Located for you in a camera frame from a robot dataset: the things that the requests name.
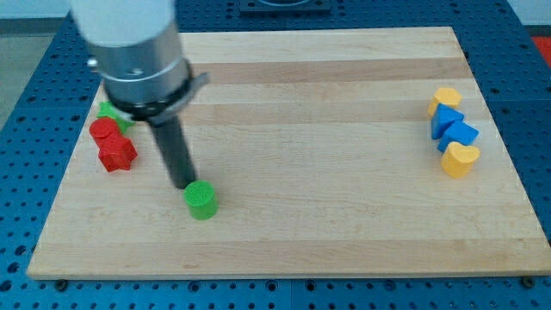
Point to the green cylinder block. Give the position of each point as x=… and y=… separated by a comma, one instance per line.
x=201, y=200

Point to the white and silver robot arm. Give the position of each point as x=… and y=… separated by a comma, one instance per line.
x=135, y=46

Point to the yellow heart block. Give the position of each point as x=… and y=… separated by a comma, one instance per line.
x=458, y=160

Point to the light wooden board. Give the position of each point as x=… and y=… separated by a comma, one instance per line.
x=319, y=149

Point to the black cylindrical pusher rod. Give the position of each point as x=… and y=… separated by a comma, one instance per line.
x=173, y=148

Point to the red star block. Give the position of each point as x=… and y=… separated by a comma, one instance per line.
x=117, y=153

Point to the blue cube block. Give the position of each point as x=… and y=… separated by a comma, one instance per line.
x=443, y=118

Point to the red cylinder block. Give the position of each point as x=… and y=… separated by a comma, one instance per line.
x=103, y=128

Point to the green star block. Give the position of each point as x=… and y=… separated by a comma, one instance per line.
x=107, y=109

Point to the yellow hexagon block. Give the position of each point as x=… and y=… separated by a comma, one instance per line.
x=447, y=96

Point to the blue triangle block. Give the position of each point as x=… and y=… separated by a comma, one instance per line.
x=460, y=132

